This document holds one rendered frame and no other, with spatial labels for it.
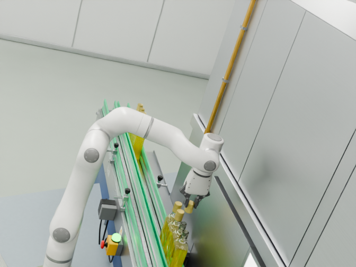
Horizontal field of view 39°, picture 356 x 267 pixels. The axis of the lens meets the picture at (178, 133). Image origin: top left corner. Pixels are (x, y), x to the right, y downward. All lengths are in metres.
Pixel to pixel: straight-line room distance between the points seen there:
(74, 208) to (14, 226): 0.80
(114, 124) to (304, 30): 0.78
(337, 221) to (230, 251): 1.15
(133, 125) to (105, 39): 5.97
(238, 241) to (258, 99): 0.56
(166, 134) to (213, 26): 6.26
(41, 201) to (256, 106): 1.54
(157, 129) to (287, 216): 0.59
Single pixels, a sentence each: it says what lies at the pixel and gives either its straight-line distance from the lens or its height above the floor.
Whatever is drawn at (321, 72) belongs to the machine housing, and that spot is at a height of 2.16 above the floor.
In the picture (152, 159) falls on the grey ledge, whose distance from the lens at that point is 3.16.
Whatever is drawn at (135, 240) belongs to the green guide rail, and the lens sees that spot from 2.39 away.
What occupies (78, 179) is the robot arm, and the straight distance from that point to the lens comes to 2.07.
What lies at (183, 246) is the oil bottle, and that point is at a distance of 2.17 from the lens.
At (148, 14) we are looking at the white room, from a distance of 7.84.
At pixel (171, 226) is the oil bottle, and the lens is 2.26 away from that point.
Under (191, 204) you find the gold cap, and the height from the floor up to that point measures 1.42.
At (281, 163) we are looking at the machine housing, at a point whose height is 1.81.
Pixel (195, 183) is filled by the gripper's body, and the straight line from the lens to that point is 2.06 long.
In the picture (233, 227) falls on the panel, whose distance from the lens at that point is 2.03.
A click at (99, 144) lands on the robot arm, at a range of 1.95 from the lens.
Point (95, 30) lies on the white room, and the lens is 7.81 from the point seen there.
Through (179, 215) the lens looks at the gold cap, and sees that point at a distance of 2.23.
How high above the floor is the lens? 2.53
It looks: 24 degrees down
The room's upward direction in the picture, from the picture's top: 18 degrees clockwise
